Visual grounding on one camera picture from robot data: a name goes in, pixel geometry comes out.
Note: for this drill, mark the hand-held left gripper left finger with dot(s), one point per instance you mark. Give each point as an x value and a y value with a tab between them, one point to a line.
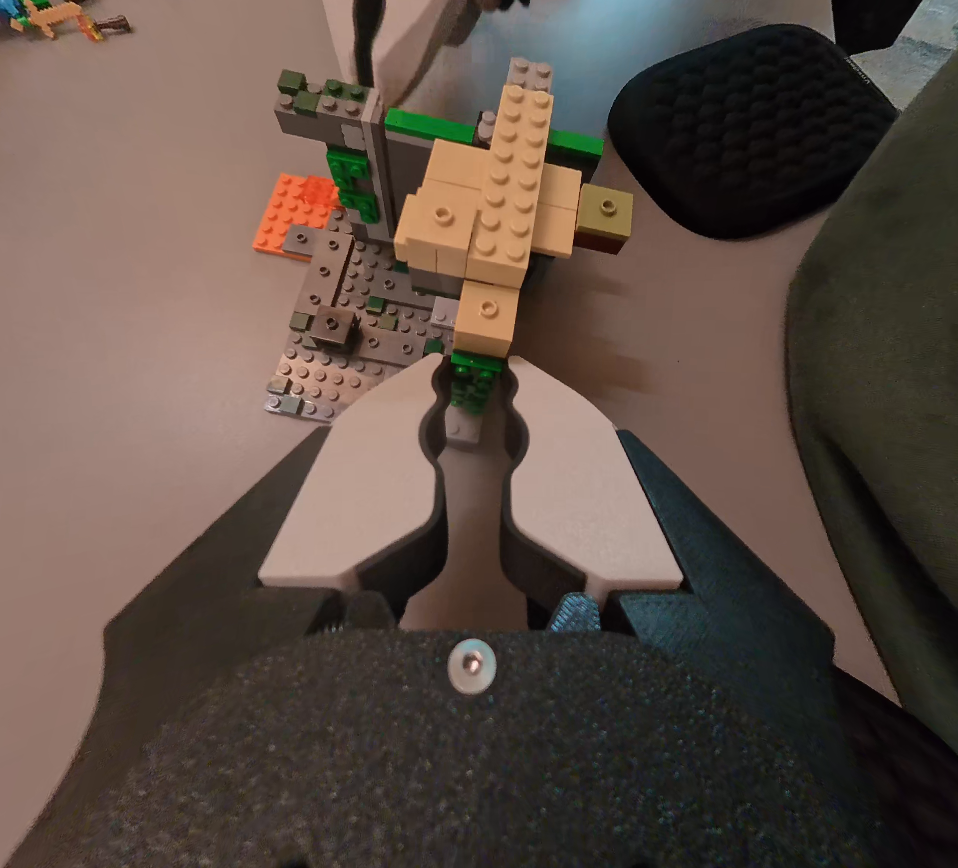
352	501

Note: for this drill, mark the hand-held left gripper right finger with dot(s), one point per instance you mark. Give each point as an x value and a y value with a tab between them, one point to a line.
599	501

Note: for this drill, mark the grey tan lego building model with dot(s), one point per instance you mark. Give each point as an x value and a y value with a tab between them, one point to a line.
509	194

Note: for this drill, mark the grey desk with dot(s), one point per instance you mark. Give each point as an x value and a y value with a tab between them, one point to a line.
150	284

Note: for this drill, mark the lego torch piece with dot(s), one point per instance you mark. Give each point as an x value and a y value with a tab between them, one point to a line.
116	25

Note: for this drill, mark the black mesh cushion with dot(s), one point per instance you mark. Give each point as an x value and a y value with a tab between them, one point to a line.
748	135

